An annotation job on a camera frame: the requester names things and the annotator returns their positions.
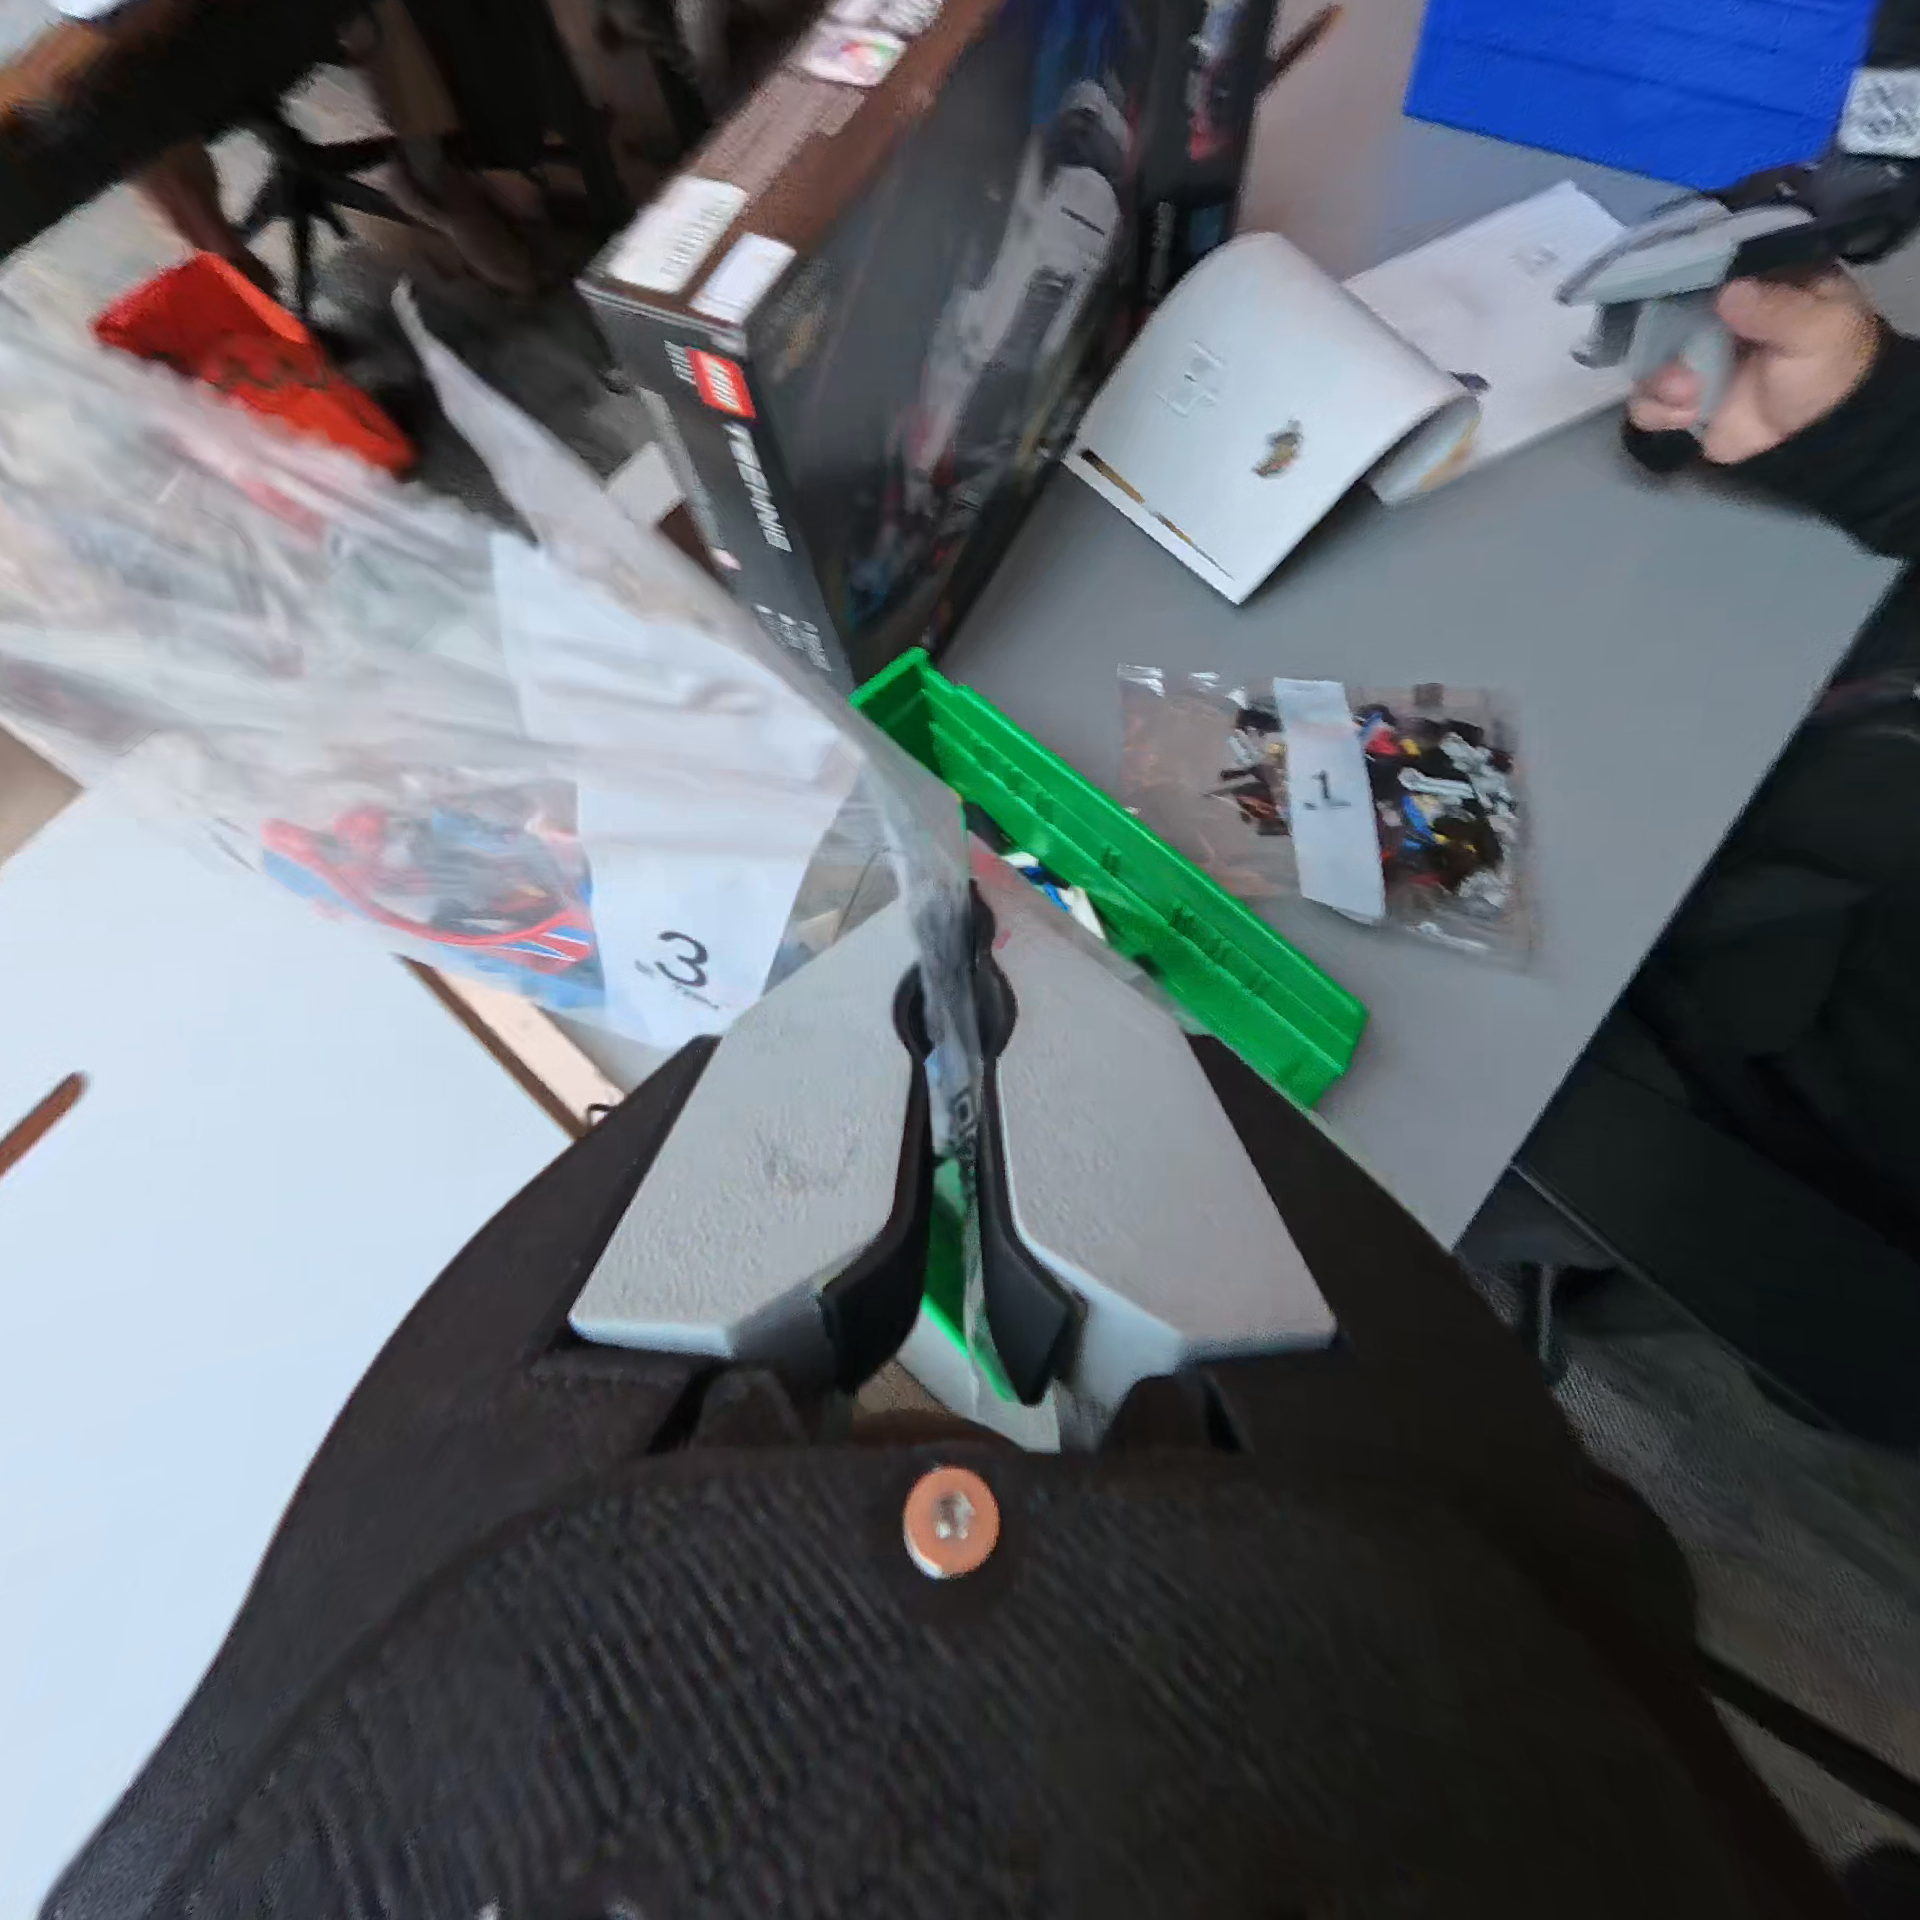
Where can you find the white instruction booklet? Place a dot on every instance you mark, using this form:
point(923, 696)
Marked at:
point(1276, 404)

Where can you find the red plastic crate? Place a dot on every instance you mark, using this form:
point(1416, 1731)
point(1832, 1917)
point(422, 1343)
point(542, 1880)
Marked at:
point(241, 353)

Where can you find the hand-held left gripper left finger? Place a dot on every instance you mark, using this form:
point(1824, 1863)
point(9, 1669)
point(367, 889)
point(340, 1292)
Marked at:
point(721, 1170)

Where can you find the black lego set box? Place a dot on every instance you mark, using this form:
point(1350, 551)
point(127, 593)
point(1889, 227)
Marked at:
point(932, 300)

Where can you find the small clear bag of bricks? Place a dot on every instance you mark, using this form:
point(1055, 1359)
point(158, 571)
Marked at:
point(1396, 809)

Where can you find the blue plastic bin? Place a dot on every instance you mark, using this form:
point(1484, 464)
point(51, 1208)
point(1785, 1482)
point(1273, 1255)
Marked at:
point(1621, 76)

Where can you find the large clear plastic bag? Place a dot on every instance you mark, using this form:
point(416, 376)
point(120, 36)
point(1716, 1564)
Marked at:
point(345, 599)

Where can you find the person's right forearm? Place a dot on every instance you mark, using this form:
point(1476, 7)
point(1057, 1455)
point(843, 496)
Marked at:
point(1853, 451)

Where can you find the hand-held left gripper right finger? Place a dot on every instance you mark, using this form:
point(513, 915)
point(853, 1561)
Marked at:
point(1141, 1185)

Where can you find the black office chair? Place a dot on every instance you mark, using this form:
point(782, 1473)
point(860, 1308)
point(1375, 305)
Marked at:
point(345, 181)

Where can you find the person's black clothing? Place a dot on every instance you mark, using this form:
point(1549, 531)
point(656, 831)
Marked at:
point(1769, 975)

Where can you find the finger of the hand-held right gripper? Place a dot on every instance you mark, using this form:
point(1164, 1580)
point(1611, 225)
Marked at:
point(1680, 247)

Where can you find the white paper sheet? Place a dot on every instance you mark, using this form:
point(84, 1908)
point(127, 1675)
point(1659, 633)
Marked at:
point(1501, 284)

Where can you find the green plastic tray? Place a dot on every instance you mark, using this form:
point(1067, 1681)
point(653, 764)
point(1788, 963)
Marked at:
point(1185, 915)

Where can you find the person's right hand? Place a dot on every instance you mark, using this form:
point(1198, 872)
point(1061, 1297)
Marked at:
point(1792, 360)

